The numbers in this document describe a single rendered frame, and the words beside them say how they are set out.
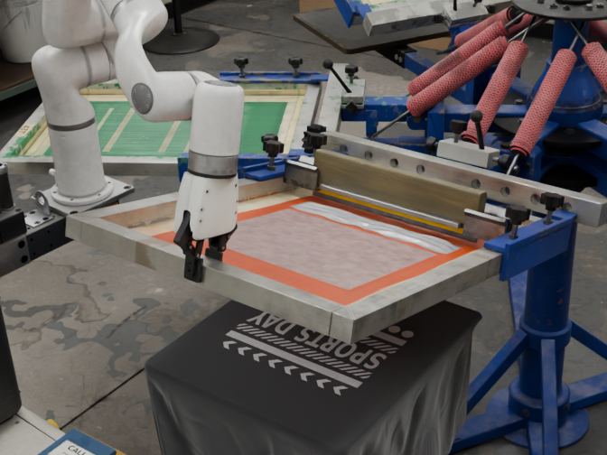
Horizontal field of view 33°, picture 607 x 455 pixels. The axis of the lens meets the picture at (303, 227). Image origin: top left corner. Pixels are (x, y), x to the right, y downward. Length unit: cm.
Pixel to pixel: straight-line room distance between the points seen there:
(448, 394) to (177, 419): 52
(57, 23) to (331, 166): 61
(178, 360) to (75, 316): 198
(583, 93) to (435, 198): 81
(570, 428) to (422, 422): 135
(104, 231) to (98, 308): 219
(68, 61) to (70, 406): 167
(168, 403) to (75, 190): 47
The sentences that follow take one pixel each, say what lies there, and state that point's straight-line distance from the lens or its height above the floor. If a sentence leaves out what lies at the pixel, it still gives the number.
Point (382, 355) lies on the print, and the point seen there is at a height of 95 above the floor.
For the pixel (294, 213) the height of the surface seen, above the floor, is 111.
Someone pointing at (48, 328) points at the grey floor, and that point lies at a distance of 386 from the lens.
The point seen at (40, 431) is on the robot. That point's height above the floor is 28.
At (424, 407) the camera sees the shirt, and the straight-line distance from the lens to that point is 195.
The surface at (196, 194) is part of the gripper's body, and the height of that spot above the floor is 138.
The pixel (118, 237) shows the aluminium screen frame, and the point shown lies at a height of 126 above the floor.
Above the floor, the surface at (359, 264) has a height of 115.
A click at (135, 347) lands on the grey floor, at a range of 367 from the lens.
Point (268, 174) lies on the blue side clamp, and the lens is 214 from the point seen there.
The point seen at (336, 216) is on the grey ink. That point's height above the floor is 111.
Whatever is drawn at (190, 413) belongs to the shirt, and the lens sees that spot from 192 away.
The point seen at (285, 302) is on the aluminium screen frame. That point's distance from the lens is 151.
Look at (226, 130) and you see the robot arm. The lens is 153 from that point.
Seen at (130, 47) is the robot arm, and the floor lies 158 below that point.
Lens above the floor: 207
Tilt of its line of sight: 29 degrees down
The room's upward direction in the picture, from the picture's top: 3 degrees counter-clockwise
